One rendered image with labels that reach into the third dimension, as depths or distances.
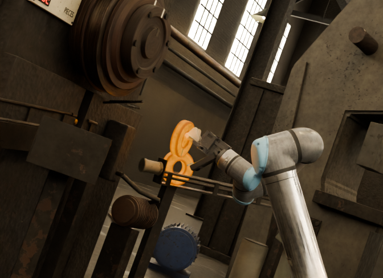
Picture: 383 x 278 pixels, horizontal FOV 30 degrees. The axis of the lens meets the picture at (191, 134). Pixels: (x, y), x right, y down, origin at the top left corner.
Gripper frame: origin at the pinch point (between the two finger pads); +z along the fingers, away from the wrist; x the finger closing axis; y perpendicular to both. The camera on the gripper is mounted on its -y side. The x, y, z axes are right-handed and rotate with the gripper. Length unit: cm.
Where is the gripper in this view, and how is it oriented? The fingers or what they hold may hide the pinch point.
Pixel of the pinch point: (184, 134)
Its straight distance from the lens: 294.6
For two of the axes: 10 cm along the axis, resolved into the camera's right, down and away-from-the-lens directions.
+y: 5.8, -8.1, -0.6
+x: -3.6, -1.9, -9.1
